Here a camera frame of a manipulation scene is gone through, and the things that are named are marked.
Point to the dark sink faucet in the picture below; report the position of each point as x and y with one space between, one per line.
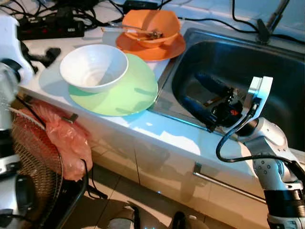
264 29

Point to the red plastic bag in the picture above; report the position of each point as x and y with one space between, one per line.
66 138

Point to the silver metal utensil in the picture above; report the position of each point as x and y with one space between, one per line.
155 34

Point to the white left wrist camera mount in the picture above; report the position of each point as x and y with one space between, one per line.
9 38

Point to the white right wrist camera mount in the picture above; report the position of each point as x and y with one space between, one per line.
262 88

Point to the grey robot left leg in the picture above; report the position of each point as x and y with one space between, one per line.
124 218

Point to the stainless steel sink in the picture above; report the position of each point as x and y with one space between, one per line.
238 57

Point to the black fan stand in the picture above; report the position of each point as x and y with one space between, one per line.
76 195

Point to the light green plate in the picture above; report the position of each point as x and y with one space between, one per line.
136 90

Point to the black power adapter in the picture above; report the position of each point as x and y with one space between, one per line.
140 5

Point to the black power strip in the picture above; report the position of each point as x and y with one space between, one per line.
47 31

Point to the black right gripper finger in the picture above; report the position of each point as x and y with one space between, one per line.
198 110
212 82

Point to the grey robot right leg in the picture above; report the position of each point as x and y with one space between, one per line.
190 222

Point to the grey robot leg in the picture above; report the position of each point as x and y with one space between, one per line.
190 222
124 218

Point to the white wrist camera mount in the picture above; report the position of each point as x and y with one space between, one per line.
262 88
9 38

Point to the metal grille floor fan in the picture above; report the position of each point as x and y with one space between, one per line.
38 152

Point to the orange plate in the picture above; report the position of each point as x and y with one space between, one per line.
167 51

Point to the orange bowl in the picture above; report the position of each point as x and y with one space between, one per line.
152 19

